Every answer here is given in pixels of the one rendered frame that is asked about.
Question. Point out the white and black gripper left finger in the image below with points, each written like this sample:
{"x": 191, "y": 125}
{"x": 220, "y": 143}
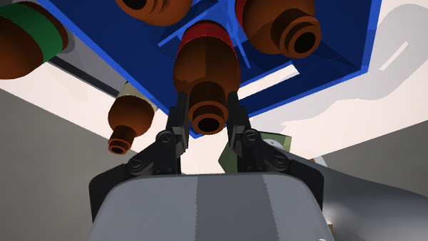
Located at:
{"x": 162, "y": 157}

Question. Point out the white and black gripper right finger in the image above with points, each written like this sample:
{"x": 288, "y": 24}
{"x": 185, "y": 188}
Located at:
{"x": 255, "y": 155}

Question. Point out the blue crate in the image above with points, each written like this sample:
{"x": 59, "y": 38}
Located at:
{"x": 138, "y": 51}

